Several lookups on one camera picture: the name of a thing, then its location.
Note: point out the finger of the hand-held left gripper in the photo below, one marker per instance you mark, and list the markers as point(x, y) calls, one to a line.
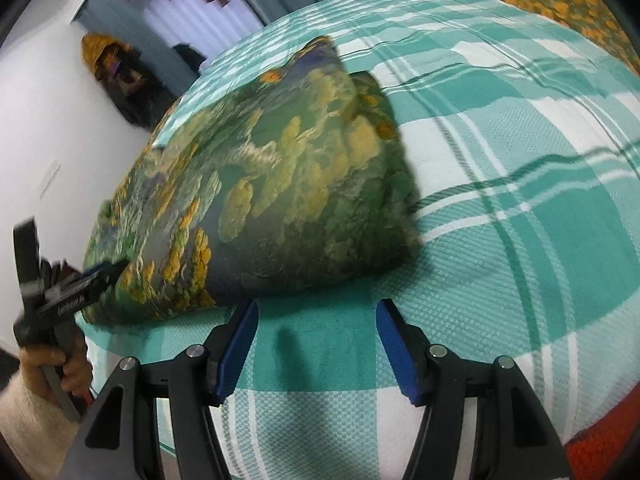
point(102, 271)

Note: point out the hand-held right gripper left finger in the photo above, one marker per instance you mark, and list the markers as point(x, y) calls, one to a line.
point(237, 345)

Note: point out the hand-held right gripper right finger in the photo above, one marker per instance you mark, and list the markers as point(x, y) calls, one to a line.
point(397, 350)

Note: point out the green landscape print jacket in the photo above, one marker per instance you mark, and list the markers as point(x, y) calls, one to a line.
point(275, 185)

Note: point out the person's left forearm cream sleeve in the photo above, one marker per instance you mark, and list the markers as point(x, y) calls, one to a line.
point(25, 425)

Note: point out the dark hanging clothes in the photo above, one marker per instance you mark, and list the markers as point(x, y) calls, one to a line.
point(125, 85)

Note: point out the person's left hand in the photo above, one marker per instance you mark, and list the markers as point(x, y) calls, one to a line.
point(35, 367)

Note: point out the teal plaid bed sheet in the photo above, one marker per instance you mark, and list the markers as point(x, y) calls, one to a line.
point(500, 260)

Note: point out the black chair back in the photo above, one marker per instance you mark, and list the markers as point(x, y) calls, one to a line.
point(189, 55)

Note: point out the white sheer curtain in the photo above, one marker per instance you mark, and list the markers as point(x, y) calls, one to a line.
point(200, 25)

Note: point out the white wall plate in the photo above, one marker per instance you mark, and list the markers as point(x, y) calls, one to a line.
point(50, 176)

